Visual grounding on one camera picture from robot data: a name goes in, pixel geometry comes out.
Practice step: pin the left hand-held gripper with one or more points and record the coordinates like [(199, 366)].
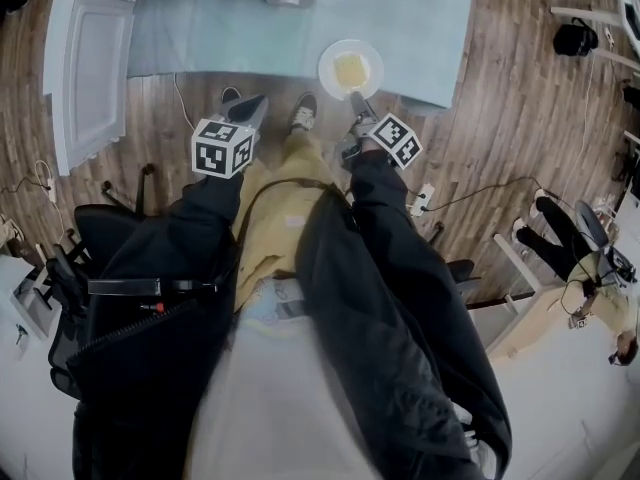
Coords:
[(220, 150)]

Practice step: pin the person's left forearm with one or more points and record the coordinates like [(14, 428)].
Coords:
[(190, 248)]

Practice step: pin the white desk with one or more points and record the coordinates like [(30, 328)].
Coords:
[(520, 293)]

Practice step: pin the person's right black shoe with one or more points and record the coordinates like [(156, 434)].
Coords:
[(303, 113)]

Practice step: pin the light blue counter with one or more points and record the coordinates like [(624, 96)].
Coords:
[(240, 33)]

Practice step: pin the white power strip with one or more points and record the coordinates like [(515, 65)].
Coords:
[(49, 183), (419, 200)]

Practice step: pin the white cabinet door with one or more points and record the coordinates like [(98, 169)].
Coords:
[(95, 78)]

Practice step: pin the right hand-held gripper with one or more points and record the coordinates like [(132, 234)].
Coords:
[(395, 138)]

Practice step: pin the white plate of food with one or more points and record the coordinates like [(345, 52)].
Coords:
[(351, 48)]

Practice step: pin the person's right forearm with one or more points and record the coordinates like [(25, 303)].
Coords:
[(390, 218)]

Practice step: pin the white frame table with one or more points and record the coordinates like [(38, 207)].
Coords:
[(605, 13)]

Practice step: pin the person's black shoe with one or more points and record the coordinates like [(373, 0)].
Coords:
[(303, 113), (229, 95)]

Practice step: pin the black office chair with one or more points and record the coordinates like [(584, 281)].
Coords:
[(462, 273), (75, 268)]

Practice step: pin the person's yellow trousers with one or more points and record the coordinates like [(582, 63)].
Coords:
[(285, 203)]

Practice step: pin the person's left black shoe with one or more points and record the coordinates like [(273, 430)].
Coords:
[(229, 95)]

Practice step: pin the black bag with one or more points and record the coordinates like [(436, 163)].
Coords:
[(575, 39)]

